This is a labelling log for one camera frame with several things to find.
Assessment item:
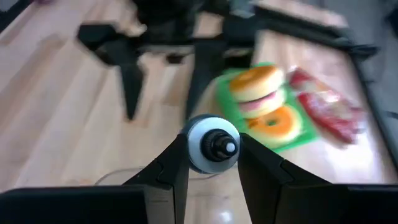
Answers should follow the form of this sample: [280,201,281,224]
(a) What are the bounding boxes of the black food colouring bottle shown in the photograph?
[181,114,242,175]

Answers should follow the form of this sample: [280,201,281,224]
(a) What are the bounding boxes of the pink glazed toy donut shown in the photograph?
[238,88,287,119]

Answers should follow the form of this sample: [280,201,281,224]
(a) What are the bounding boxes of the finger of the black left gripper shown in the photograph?
[185,38,231,119]
[76,22,147,121]

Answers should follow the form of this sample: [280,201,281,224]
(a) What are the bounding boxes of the black aluminium rig frame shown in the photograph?
[0,0,398,166]

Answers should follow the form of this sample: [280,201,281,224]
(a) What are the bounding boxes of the tan bread roll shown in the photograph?
[229,64,285,104]

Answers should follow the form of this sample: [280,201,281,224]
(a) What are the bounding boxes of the green plastic basket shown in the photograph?
[214,61,320,154]

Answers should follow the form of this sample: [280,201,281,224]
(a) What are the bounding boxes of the red snack packet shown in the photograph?
[287,66,367,146]

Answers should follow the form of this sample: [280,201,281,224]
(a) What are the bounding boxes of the clear plastic bin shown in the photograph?
[95,167,219,188]

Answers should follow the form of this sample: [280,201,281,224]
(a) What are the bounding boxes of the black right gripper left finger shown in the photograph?
[124,133,190,224]

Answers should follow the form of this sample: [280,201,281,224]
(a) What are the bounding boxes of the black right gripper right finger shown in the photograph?
[238,133,346,224]

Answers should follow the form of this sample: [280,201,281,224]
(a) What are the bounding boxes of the orange glazed toy donut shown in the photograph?
[246,105,303,149]

